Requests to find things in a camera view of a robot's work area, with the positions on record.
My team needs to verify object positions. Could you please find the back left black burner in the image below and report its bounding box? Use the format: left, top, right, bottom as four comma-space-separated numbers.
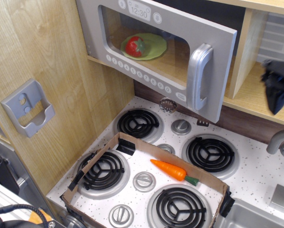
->
116, 109, 160, 139

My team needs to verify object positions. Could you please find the back right black burner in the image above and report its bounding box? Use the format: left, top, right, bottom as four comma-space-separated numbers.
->
186, 137, 235, 172

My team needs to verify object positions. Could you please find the red toy strawberry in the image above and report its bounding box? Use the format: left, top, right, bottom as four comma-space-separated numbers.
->
125, 36, 146, 57

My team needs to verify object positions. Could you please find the brown cardboard fence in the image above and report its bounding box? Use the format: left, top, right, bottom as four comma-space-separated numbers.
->
61, 133, 233, 228

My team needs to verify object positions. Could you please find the grey stove knob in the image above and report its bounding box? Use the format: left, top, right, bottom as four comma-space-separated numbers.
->
133, 171, 156, 192
171, 119, 191, 135
157, 143, 175, 155
109, 204, 134, 228

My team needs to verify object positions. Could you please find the middle grey stove knob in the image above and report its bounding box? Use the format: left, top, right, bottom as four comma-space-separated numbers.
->
157, 143, 175, 155

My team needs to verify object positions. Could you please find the front right black burner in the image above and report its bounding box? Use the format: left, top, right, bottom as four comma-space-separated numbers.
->
155, 187, 208, 228

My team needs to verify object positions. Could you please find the back grey stove knob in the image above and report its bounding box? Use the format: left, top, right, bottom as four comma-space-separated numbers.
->
171, 119, 191, 135

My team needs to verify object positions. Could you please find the front grey stove knob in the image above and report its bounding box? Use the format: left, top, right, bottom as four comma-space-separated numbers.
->
109, 204, 134, 228

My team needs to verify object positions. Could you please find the front left black burner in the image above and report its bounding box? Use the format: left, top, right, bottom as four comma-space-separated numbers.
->
82, 152, 127, 190

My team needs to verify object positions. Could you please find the black cable bundle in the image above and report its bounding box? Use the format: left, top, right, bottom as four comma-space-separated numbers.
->
0, 204, 53, 228

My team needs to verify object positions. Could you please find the grey toy microwave door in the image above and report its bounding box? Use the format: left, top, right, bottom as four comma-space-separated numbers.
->
76, 0, 237, 123

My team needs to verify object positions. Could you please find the black burner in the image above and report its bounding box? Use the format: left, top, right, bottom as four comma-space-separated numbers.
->
116, 109, 160, 139
82, 152, 127, 190
155, 187, 208, 228
186, 137, 235, 172

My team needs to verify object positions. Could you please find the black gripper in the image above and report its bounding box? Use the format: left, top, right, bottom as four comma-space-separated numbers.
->
261, 59, 284, 115

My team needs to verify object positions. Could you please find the green toy plate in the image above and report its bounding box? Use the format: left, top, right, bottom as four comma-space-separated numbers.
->
121, 33, 167, 60

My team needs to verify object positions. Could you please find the grey toy faucet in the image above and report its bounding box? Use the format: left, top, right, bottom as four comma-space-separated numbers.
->
266, 130, 284, 156

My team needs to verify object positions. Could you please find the steel sink basin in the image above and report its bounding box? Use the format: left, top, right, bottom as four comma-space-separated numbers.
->
214, 199, 284, 228

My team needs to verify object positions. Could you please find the centre grey stove knob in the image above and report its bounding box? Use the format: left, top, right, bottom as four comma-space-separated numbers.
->
133, 171, 156, 192

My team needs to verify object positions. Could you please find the grey faucet handle block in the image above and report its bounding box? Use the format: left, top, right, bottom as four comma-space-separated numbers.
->
269, 184, 284, 211

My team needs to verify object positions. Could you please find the orange toy carrot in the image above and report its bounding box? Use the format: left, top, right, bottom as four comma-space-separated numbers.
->
150, 159, 199, 186

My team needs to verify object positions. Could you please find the grey wall holder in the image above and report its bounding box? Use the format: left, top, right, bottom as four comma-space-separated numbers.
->
0, 78, 55, 138

